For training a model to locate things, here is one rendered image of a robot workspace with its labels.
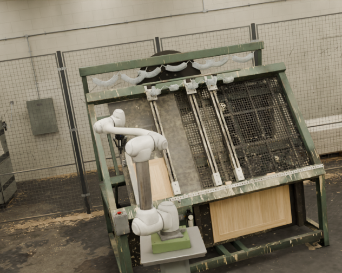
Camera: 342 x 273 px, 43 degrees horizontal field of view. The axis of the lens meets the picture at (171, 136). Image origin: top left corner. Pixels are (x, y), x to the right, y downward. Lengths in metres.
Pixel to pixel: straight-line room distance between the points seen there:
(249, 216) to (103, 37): 5.42
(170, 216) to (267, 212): 1.62
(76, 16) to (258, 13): 3.67
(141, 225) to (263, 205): 1.81
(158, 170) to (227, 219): 0.92
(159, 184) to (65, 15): 5.55
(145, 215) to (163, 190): 0.92
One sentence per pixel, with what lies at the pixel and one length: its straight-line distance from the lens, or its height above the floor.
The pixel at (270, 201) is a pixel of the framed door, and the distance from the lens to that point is 4.73.
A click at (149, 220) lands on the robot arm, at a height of 1.04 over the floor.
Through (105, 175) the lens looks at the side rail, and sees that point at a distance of 4.12.
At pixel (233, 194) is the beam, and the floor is 0.81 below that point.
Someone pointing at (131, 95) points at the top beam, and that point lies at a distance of 4.41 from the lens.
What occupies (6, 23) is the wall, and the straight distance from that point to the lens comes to 9.27.
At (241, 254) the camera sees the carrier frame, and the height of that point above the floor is 0.17.
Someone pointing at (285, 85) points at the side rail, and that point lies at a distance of 4.94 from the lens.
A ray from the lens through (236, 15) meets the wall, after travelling 9.18.
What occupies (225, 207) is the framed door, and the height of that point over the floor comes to 0.60.
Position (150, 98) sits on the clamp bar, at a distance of 4.39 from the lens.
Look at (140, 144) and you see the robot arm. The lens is 3.10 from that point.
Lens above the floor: 2.26
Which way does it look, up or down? 11 degrees down
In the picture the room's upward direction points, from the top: 8 degrees counter-clockwise
